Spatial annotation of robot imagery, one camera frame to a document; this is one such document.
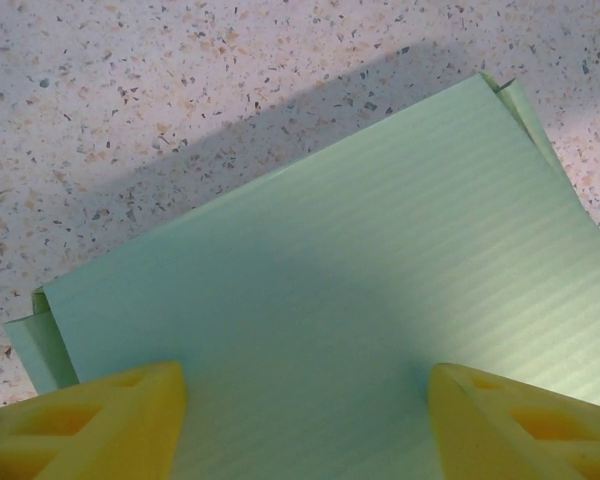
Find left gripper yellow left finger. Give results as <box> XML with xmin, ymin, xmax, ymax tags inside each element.
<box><xmin>0</xmin><ymin>359</ymin><xmax>189</xmax><ymax>480</ymax></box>

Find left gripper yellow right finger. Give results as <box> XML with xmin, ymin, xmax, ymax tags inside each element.
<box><xmin>427</xmin><ymin>362</ymin><xmax>600</xmax><ymax>480</ymax></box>

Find light green paper box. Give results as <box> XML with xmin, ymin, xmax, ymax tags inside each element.
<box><xmin>3</xmin><ymin>71</ymin><xmax>600</xmax><ymax>480</ymax></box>

